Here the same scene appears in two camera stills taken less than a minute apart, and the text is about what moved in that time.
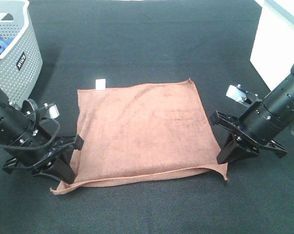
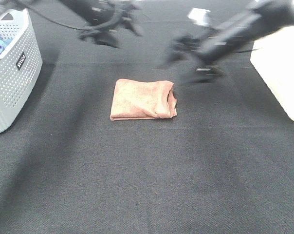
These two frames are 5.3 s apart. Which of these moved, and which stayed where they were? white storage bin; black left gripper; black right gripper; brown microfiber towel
Moved: brown microfiber towel; black right gripper; black left gripper
Stayed: white storage bin
